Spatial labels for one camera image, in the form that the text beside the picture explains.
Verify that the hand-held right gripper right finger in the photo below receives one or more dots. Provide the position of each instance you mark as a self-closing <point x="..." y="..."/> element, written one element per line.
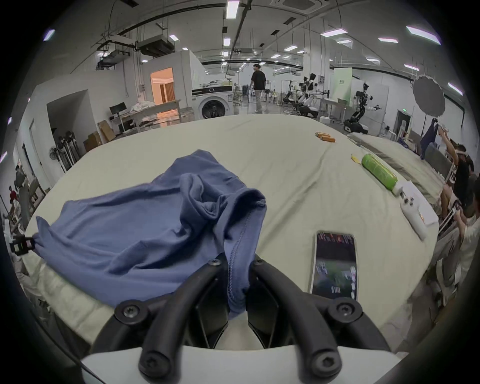
<point x="296" y="315"/>

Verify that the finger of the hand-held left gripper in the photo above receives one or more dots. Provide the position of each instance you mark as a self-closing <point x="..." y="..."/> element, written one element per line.
<point x="22" y="245"/>

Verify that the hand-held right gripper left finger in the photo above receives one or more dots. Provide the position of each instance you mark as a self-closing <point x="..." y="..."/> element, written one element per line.
<point x="170" y="318"/>

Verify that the blue shirt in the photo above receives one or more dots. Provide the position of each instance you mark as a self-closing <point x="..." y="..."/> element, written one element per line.
<point x="131" y="232"/>

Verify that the smartphone with lit screen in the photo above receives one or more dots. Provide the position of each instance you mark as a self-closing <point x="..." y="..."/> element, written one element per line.
<point x="333" y="262"/>

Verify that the brown carton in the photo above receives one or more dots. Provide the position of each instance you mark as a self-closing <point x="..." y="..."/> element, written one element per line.
<point x="106" y="130"/>
<point x="92" y="142"/>

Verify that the bed with beige sheet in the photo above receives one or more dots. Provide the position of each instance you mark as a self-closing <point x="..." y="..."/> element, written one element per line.
<point x="285" y="168"/>
<point x="397" y="153"/>

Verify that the white hand controller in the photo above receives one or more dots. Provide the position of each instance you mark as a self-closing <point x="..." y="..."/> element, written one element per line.
<point x="414" y="210"/>

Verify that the green bottle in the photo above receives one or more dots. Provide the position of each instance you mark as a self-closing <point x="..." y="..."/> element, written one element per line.
<point x="378" y="170"/>

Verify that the small yellow piece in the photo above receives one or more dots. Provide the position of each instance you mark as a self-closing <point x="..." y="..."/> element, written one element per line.
<point x="355" y="158"/>

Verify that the table with monitor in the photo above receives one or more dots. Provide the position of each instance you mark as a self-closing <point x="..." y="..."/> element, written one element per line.
<point x="138" y="114"/>

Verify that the small orange cylinder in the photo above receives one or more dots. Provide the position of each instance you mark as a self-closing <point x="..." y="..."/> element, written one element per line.
<point x="329" y="139"/>
<point x="322" y="134"/>

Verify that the group of people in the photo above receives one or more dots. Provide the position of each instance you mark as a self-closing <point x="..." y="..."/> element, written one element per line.
<point x="463" y="210"/>

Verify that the black robot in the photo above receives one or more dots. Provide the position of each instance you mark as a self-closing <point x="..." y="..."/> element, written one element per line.
<point x="360" y="112"/>

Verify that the white washing machine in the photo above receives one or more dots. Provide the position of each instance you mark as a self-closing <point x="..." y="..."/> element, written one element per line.
<point x="212" y="103"/>

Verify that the white robot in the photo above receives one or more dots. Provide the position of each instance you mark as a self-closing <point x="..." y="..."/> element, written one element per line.
<point x="309" y="93"/>

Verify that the grey reflector umbrella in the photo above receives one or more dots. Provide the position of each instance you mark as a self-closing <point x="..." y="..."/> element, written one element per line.
<point x="429" y="95"/>

